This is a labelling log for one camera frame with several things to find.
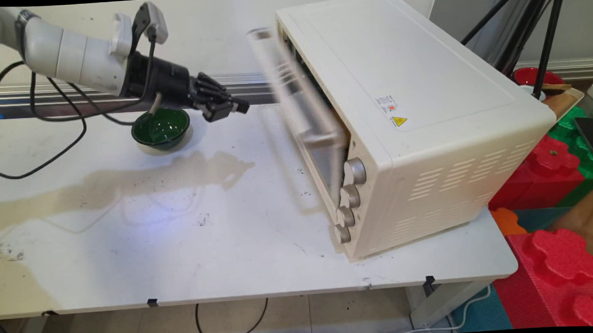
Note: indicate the glass oven door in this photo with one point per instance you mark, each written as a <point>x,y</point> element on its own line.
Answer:
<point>309,116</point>

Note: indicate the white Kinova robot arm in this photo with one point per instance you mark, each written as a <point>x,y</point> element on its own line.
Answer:
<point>71,53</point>

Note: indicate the black table clamp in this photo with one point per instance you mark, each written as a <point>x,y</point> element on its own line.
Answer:
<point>153,303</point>
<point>429,283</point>

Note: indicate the orange foam piece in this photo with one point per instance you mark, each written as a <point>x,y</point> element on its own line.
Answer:
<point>506,222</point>

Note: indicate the cream toaster oven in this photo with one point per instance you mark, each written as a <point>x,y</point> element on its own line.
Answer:
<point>424,106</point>

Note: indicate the large silver oven knob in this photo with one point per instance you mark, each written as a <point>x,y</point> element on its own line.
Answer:
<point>355,171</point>

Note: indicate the large red foam block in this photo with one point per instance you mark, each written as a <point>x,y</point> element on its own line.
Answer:
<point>552,285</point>

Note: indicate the red foam block with studs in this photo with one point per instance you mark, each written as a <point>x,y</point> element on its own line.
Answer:
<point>532,181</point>

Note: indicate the black tablet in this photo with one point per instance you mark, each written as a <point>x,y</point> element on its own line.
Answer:
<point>589,133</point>

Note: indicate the wooden board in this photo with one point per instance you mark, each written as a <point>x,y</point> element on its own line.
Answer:
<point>564,102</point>

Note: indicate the yellow warning sticker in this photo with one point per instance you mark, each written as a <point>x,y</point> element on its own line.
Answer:
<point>398,121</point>

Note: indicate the white table leg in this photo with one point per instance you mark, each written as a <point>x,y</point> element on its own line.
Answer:
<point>432,305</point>

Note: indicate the green foam block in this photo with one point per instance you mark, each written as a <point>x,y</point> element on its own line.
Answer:
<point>589,166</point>

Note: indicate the blue floor mat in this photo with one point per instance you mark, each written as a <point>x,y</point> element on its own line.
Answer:
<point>483,313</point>

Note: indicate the black tripod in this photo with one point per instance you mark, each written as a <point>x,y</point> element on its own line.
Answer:
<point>551,35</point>

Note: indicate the white label sticker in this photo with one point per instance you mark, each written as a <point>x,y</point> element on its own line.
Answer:
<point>387,104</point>

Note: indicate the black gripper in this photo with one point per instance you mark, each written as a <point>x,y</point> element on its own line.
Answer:
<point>165,82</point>

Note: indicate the red bowl with white rim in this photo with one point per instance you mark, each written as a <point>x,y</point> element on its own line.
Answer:
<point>525,76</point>

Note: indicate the teal foam piece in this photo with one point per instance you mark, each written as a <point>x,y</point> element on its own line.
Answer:
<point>539,218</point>

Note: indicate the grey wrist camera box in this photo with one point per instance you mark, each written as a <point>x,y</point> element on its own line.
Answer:
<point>150,20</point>

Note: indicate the green ceramic bowl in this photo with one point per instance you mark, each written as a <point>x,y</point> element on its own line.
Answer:
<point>162,130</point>

